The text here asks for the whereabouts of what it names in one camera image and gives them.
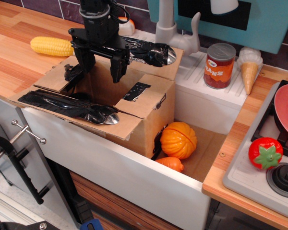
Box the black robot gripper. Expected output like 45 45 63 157
69 9 130 83

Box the cardboard box with taped flaps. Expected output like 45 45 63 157
10 48 183 158

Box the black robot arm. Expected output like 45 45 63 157
69 0 131 83

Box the white orange toy sushi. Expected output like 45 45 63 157
119 17 135 36

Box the yellow toy corn cob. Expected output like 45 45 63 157
30 36 73 57

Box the grey toy faucet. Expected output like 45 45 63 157
156 0 201 56

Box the orange toy pumpkin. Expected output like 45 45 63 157
160 122 197 160

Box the red toy beans can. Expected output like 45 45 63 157
204 43 236 89

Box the orange toy carrot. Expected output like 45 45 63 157
155 157 184 172

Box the toy ice cream cone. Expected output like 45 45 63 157
237 47 263 95

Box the white toy sink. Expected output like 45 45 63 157
23 49 259 230

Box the teal toy microwave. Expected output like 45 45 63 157
148 0 288 54

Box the grey toy stove top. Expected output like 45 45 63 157
222 80 288 222

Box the red toy tomato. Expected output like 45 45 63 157
248 137 284 170

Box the pink plate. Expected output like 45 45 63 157
274 83 288 142

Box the black stove grate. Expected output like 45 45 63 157
251 80 288 157

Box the black stove knob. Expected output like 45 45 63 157
266 163 288 198

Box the silver cabinet handle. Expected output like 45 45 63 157
11 119 47 145

